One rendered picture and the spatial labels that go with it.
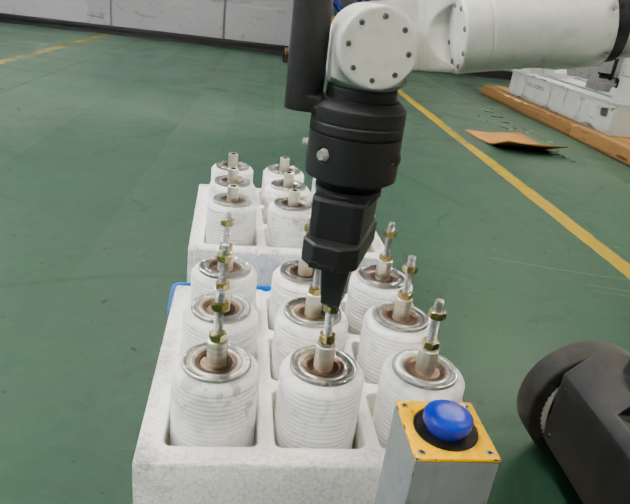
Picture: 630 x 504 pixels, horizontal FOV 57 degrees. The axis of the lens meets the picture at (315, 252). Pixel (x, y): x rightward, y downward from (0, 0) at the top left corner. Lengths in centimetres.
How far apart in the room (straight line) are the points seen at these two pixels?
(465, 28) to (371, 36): 9
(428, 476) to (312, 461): 19
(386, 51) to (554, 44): 15
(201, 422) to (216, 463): 4
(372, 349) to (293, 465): 20
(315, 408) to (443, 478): 19
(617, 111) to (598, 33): 330
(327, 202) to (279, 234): 59
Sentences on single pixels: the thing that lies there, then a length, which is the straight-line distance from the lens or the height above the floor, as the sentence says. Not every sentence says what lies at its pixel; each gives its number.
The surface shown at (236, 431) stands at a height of 19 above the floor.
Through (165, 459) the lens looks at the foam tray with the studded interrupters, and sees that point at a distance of 65.
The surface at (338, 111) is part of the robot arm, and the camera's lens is 52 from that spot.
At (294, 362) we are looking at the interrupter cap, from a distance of 66.
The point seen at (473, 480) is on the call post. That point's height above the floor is 29.
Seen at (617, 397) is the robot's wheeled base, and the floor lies 20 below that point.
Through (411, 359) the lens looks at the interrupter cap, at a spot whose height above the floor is 25.
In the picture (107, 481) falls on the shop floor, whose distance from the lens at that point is 89.
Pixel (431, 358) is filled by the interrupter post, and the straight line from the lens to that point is 67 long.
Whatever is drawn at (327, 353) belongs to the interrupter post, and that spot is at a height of 28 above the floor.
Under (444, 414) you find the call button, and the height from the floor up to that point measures 33.
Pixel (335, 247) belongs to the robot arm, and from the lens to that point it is 53.
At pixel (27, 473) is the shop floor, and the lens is 92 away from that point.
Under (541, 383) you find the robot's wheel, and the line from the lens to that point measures 95.
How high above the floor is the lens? 63
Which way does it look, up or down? 24 degrees down
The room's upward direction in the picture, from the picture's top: 7 degrees clockwise
